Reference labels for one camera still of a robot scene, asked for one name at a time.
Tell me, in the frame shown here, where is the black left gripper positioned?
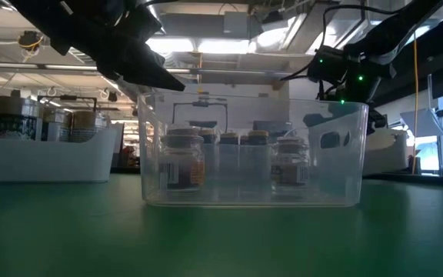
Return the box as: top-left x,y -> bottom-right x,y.
52,0 -> 187,93

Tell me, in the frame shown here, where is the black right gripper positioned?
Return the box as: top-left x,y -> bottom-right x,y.
302,45 -> 394,136

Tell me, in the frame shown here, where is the copper-lid glass spice jar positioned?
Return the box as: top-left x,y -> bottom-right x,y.
158,126 -> 206,193
270,135 -> 311,189

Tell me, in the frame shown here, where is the yellow-lid dark spice jar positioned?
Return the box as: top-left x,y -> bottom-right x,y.
220,132 -> 242,146
248,129 -> 271,146
199,128 -> 218,146

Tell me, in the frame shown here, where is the frosted translucent plastic bin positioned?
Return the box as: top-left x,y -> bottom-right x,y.
201,142 -> 282,186

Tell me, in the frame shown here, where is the clear plastic bin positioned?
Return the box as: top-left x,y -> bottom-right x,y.
137,91 -> 369,209

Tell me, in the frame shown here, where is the white storage box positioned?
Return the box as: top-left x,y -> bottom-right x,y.
362,128 -> 410,177

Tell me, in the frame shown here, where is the ceiling light panel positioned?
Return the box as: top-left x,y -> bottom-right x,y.
146,37 -> 251,55

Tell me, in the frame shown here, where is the white angled panel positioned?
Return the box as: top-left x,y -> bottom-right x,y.
399,107 -> 443,139

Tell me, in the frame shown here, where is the long grey ceiling pipe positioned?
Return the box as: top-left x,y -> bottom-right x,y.
165,67 -> 311,81

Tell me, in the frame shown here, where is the white plastic bin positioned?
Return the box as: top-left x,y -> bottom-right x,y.
0,125 -> 118,183

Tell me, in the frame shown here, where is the green table mat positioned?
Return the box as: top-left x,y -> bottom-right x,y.
0,172 -> 443,277

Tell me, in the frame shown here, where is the black metal gantry frame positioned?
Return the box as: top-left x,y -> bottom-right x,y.
172,99 -> 229,134

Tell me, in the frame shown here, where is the black metal rack frame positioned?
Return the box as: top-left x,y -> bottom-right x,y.
36,94 -> 98,113

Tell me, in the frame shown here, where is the black ceiling cable reel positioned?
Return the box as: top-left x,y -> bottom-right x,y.
16,29 -> 45,63

